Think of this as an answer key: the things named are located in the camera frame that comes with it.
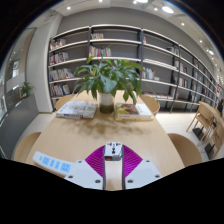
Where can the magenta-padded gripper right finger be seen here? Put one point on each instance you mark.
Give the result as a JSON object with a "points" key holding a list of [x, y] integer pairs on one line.
{"points": [[143, 173]]}

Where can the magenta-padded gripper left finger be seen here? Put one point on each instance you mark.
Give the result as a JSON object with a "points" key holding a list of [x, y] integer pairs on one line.
{"points": [[83, 173]]}

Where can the white power strip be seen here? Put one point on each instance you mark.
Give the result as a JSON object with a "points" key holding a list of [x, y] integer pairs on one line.
{"points": [[53, 163]]}

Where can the yellow-green cover book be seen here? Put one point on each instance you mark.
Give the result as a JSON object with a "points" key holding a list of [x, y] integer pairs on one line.
{"points": [[133, 111]]}

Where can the white cover book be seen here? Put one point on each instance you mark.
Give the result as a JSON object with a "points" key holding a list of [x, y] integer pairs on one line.
{"points": [[76, 109]]}

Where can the green potted plant white pot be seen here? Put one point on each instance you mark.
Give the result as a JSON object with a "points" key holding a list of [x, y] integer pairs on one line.
{"points": [[108, 81]]}

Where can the small green floor plant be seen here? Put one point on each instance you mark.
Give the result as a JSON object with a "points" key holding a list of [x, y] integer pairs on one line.
{"points": [[26, 89]]}

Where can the grey shelf unit with books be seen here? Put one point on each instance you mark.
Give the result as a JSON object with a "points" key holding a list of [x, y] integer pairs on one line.
{"points": [[73, 43]]}

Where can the ceiling spot lights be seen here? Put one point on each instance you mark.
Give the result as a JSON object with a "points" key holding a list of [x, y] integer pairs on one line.
{"points": [[167, 9]]}

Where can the wooden frame chair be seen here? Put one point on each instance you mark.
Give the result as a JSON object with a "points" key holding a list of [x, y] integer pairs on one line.
{"points": [[200, 116], [216, 136]]}

